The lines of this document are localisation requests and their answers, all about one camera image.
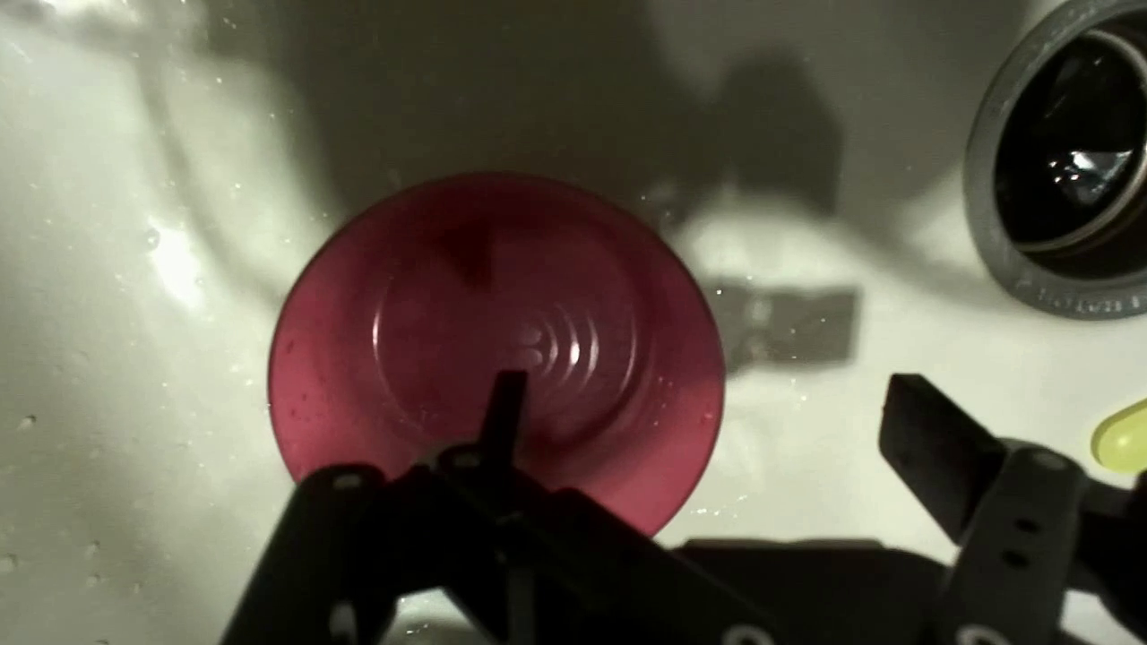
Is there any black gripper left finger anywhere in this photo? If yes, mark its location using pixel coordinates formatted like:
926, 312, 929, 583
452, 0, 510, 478
218, 370, 780, 645

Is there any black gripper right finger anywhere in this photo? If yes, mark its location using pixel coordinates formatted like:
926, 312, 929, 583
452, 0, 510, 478
876, 371, 1147, 645

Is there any purple plastic bowl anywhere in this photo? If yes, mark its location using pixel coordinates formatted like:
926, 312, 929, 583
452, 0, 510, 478
267, 171, 728, 540

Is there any yellow plastic utensil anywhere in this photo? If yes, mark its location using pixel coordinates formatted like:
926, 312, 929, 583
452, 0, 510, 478
1086, 397, 1147, 478

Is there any metal sink drain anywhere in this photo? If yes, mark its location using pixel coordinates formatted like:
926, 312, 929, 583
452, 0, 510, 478
964, 0, 1147, 318

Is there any white kitchen sink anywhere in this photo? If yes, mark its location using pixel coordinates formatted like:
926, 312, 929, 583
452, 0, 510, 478
0, 0, 1147, 645

